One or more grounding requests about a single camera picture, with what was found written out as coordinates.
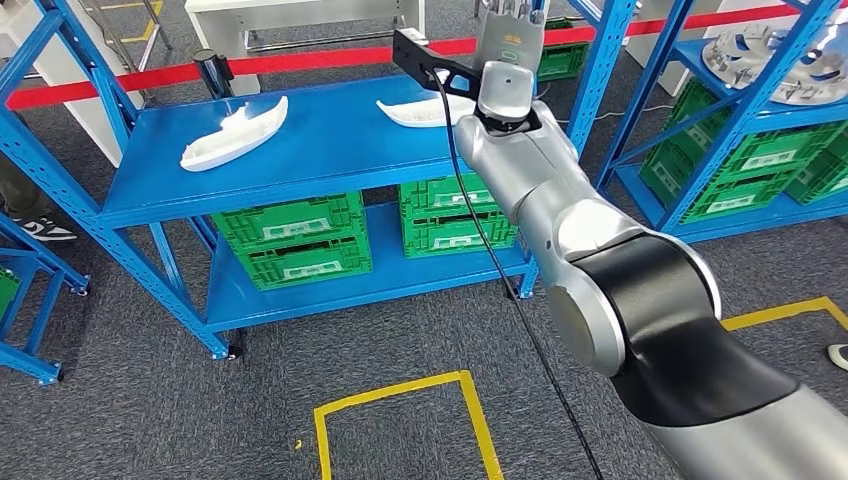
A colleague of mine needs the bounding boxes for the white plastic shell part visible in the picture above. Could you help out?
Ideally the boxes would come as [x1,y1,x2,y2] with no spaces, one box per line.
[376,92,478,129]
[179,95,290,174]

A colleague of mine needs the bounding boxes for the blue metal shelf rack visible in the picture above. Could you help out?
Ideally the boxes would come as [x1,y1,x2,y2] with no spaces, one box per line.
[592,0,848,245]
[0,211,91,387]
[0,0,637,362]

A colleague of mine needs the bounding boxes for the red barrier belt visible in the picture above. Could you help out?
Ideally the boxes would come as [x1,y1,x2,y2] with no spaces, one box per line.
[5,3,806,112]

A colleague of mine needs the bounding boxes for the yellow floor tape square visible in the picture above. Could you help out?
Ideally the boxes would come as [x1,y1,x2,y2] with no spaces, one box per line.
[99,0,166,44]

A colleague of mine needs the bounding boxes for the silver metal impeller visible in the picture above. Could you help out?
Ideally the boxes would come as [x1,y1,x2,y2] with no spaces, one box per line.
[700,23,848,107]

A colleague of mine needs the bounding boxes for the person's black white shoe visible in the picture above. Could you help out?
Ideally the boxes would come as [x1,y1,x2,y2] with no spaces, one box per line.
[11,215,78,243]

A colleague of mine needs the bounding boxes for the white cabinet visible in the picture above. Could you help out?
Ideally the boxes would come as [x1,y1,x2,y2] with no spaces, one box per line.
[0,0,146,167]

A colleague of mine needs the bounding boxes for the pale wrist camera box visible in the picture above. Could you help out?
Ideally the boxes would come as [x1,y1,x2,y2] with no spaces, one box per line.
[476,60,537,124]

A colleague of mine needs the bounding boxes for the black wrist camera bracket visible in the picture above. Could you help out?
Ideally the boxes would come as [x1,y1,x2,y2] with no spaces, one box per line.
[392,27,482,102]

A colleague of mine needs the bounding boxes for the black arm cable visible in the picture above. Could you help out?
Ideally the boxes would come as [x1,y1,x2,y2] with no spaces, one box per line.
[430,66,605,480]

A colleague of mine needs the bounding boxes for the white floor cable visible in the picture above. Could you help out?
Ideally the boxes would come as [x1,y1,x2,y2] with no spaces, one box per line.
[555,102,677,125]

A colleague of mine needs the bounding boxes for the black stanchion post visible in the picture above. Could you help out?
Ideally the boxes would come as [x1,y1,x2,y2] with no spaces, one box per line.
[192,48,234,101]

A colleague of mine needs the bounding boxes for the chrome metal frame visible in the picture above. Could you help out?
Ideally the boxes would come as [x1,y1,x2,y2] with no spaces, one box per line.
[79,0,175,71]

